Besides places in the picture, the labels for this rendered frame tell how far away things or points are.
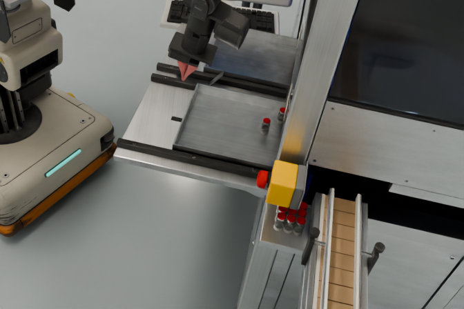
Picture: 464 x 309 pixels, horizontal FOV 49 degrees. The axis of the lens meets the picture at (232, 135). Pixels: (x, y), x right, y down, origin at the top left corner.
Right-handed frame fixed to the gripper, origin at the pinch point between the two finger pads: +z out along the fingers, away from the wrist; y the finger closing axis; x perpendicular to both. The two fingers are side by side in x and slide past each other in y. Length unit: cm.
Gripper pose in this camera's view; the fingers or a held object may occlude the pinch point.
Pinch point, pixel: (184, 76)
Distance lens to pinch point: 121.9
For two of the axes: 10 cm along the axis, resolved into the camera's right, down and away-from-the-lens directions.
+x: 1.8, -6.8, 7.1
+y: 9.4, 3.4, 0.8
